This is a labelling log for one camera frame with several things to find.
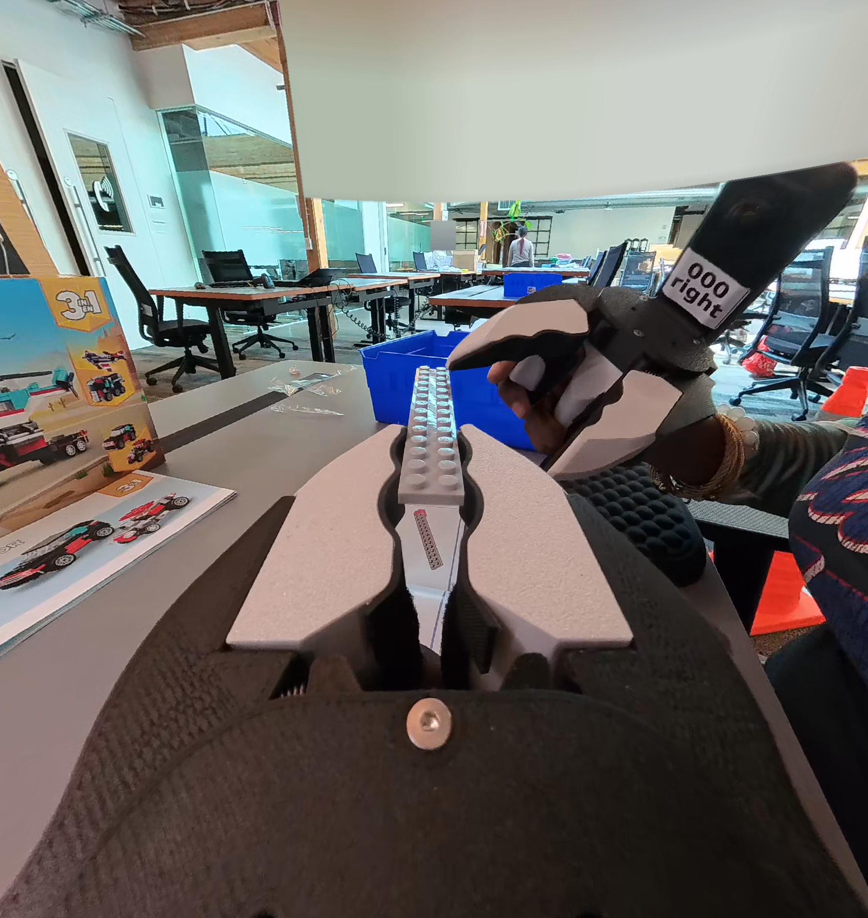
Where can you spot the person's right forearm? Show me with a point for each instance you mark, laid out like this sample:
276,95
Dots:
792,459

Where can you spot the green potted plant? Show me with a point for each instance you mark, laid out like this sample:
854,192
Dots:
509,222

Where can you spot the black laptop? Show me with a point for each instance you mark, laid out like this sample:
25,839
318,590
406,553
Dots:
326,276

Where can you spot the wooden edged office desk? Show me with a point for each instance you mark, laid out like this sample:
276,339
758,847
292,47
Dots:
469,295
391,275
261,291

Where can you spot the open lego instruction booklet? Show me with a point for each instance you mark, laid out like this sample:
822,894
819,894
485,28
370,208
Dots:
430,574

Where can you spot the closed lego instruction booklet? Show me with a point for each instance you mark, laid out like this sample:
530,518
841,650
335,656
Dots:
82,566

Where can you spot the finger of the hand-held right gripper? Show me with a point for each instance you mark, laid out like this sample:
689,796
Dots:
627,423
527,326

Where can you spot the orange traffic cone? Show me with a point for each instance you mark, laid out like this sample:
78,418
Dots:
846,394
789,595

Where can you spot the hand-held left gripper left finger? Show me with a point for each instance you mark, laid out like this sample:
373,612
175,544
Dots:
319,545

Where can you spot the small blue storage bin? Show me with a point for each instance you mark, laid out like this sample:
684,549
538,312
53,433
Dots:
530,285

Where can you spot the red bag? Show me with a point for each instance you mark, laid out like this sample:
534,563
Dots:
764,358

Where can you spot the person's patterned top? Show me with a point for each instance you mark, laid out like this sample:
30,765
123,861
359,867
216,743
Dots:
857,538

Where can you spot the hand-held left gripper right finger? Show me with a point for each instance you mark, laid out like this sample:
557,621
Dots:
534,552

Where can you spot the long grey lego plate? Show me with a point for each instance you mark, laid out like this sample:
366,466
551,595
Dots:
434,459

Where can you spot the lego set box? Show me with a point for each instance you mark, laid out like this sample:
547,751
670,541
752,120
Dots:
46,373

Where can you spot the person's dark pants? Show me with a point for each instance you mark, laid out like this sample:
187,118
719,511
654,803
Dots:
835,753

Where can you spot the clear plastic bag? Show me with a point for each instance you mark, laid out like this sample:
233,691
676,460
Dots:
308,410
308,380

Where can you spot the blue plastic bin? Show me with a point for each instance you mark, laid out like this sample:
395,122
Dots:
391,387

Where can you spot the person's right hand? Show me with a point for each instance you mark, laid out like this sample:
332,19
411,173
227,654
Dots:
528,419

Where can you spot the white door with window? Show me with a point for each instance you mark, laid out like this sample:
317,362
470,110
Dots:
53,215

